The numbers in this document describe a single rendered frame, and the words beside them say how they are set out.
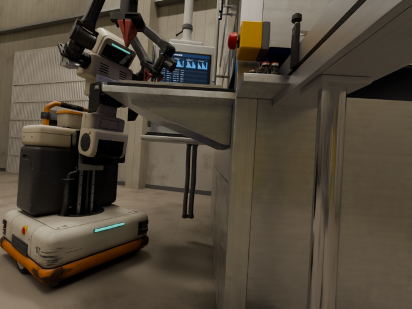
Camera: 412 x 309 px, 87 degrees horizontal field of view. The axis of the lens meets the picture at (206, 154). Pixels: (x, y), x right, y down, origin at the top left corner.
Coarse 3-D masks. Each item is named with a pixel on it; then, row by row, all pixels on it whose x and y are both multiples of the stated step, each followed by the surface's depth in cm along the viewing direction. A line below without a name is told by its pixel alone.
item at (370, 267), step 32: (256, 128) 63; (288, 128) 62; (352, 128) 62; (384, 128) 62; (256, 160) 62; (288, 160) 62; (352, 160) 62; (384, 160) 62; (224, 192) 80; (256, 192) 62; (288, 192) 62; (352, 192) 62; (384, 192) 62; (224, 224) 72; (256, 224) 62; (288, 224) 62; (352, 224) 62; (384, 224) 62; (256, 256) 62; (288, 256) 62; (352, 256) 62; (384, 256) 62; (256, 288) 62; (288, 288) 62; (352, 288) 62; (384, 288) 61
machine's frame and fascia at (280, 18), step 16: (272, 0) 63; (288, 0) 63; (304, 0) 63; (320, 0) 63; (224, 16) 189; (272, 16) 63; (288, 16) 63; (304, 16) 63; (320, 16) 63; (272, 32) 63; (288, 32) 63; (224, 48) 160; (272, 48) 64; (288, 48) 63
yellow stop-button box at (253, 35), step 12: (252, 24) 54; (264, 24) 54; (240, 36) 55; (252, 36) 54; (264, 36) 54; (240, 48) 55; (252, 48) 54; (264, 48) 54; (240, 60) 61; (252, 60) 60
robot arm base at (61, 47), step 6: (66, 42) 108; (72, 42) 107; (60, 48) 107; (66, 48) 108; (72, 48) 108; (78, 48) 109; (84, 48) 111; (60, 54) 107; (66, 54) 108; (72, 54) 109; (78, 54) 110; (84, 54) 114; (78, 60) 113
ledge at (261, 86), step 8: (240, 80) 54; (248, 80) 49; (256, 80) 49; (264, 80) 49; (272, 80) 49; (280, 80) 49; (288, 80) 49; (240, 88) 55; (248, 88) 54; (256, 88) 54; (264, 88) 53; (272, 88) 53; (280, 88) 53; (240, 96) 61; (248, 96) 61; (256, 96) 60; (264, 96) 60; (272, 96) 60
